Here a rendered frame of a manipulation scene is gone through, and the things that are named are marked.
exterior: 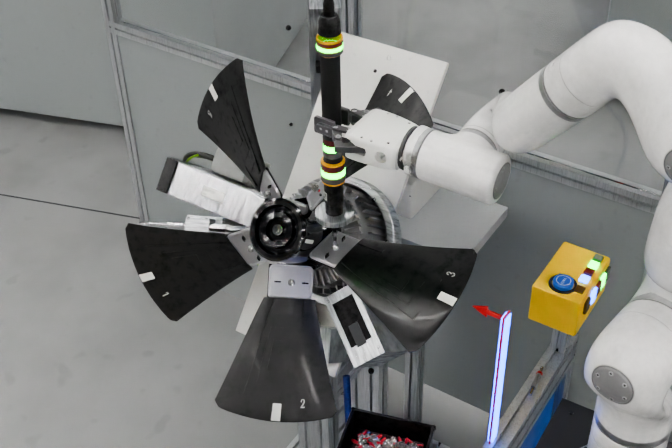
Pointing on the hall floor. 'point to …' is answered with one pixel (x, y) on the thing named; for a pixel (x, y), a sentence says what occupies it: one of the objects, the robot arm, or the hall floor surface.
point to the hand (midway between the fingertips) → (332, 120)
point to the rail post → (562, 389)
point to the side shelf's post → (413, 384)
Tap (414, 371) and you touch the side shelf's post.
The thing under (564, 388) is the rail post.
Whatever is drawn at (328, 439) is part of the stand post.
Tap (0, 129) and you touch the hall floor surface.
